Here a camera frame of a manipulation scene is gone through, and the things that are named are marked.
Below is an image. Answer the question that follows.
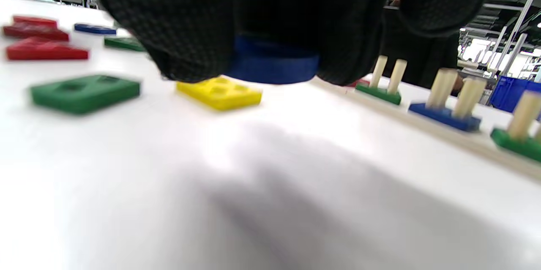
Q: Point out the green pentagon block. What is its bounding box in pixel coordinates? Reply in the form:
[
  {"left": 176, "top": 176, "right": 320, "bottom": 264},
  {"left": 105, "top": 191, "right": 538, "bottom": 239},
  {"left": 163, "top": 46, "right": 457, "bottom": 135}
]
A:
[{"left": 490, "top": 128, "right": 541, "bottom": 163}]

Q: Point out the blue square block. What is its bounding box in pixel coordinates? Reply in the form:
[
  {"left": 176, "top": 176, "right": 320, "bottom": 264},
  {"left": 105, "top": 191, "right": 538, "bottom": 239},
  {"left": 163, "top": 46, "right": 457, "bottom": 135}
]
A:
[{"left": 408, "top": 102, "right": 482, "bottom": 132}]

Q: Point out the person's right hand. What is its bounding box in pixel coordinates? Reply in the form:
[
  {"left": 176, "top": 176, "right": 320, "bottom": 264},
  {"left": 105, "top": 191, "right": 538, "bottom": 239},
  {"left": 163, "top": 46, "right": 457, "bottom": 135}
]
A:
[{"left": 80, "top": 0, "right": 495, "bottom": 86}]

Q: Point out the red triangle block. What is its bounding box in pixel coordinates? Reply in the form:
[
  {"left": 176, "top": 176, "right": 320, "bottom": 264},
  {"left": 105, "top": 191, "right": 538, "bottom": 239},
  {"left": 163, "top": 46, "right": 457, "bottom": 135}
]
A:
[{"left": 5, "top": 37, "right": 90, "bottom": 61}]

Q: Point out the blue ring block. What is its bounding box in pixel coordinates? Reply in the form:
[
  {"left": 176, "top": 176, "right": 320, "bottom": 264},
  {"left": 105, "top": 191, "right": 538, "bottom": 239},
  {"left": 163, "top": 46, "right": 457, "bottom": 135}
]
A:
[{"left": 226, "top": 35, "right": 320, "bottom": 85}]

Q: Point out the green square block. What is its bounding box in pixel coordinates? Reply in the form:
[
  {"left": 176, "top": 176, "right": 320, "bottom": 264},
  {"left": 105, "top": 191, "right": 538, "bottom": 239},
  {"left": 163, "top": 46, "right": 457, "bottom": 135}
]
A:
[{"left": 104, "top": 36, "right": 148, "bottom": 52}]

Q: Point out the green rectangle block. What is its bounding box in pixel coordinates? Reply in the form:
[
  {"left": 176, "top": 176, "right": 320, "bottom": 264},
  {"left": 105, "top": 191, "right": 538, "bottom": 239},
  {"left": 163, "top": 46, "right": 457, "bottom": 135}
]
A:
[{"left": 30, "top": 74, "right": 141, "bottom": 115}]

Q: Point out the blue pentagon block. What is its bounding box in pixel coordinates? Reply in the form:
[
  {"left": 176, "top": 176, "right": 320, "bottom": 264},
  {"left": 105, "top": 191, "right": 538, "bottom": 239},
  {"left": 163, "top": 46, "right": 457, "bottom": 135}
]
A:
[{"left": 74, "top": 23, "right": 117, "bottom": 35}]

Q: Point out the green triangle block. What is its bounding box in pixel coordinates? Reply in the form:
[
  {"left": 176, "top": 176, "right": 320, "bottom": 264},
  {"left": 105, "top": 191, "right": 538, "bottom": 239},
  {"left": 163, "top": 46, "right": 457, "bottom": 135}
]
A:
[{"left": 354, "top": 83, "right": 402, "bottom": 106}]

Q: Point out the red pentagon block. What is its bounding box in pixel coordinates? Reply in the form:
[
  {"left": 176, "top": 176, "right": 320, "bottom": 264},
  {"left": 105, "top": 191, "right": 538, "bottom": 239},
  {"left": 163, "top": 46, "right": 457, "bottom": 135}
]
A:
[{"left": 3, "top": 22, "right": 70, "bottom": 42}]

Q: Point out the wooden post board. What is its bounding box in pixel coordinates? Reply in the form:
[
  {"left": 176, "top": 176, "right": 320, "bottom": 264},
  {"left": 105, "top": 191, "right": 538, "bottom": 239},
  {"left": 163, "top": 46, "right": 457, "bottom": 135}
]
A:
[{"left": 315, "top": 55, "right": 541, "bottom": 182}]

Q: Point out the yellow square block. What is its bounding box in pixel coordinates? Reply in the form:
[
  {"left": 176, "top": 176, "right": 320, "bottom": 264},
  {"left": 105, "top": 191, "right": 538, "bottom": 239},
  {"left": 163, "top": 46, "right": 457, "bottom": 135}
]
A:
[{"left": 176, "top": 76, "right": 263, "bottom": 111}]

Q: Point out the blue plastic crate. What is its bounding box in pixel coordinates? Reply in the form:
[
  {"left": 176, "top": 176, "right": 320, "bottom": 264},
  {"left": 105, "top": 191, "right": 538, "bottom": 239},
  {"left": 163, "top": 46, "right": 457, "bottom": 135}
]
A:
[{"left": 489, "top": 75, "right": 541, "bottom": 113}]

